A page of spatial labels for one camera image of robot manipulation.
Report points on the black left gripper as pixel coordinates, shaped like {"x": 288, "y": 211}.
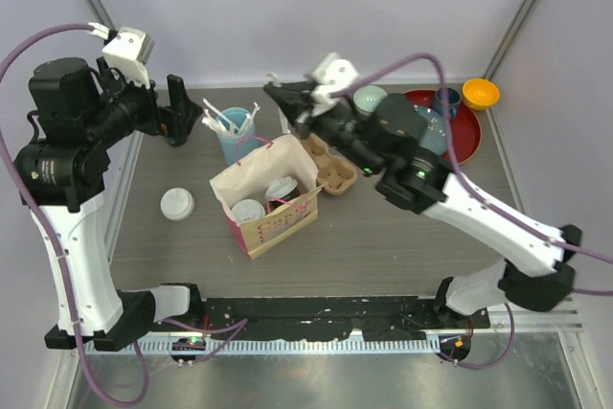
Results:
{"x": 175, "y": 120}

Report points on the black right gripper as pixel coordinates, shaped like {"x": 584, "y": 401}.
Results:
{"x": 294, "y": 99}

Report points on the pink kraft paper bag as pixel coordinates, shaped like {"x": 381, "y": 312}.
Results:
{"x": 249, "y": 177}

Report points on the brown cardboard cup carrier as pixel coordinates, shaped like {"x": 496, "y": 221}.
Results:
{"x": 335, "y": 175}

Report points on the black paper coffee cup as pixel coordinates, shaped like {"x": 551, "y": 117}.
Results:
{"x": 281, "y": 196}

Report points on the single white cup lid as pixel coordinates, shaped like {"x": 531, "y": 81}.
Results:
{"x": 248, "y": 210}

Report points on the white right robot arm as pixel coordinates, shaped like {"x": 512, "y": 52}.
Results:
{"x": 534, "y": 272}

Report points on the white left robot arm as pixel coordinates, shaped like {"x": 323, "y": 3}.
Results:
{"x": 80, "y": 113}

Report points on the light blue straw cup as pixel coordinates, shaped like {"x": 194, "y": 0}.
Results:
{"x": 240, "y": 138}

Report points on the mint green ceramic bowl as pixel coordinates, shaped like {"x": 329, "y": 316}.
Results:
{"x": 367, "y": 98}

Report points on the dark blue ceramic plate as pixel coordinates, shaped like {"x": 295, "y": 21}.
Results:
{"x": 434, "y": 136}

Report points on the dark blue ceramic mug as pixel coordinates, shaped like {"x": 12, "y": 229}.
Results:
{"x": 447, "y": 101}

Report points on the red round tray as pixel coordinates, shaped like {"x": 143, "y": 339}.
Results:
{"x": 466, "y": 129}

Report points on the orange bowl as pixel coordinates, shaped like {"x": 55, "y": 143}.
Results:
{"x": 480, "y": 94}

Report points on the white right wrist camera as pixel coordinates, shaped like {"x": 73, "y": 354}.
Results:
{"x": 330, "y": 75}

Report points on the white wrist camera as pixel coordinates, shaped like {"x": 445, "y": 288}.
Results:
{"x": 330, "y": 75}
{"x": 127, "y": 50}

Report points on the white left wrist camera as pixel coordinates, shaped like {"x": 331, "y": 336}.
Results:
{"x": 127, "y": 50}

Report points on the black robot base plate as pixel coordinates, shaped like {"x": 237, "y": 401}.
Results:
{"x": 323, "y": 319}

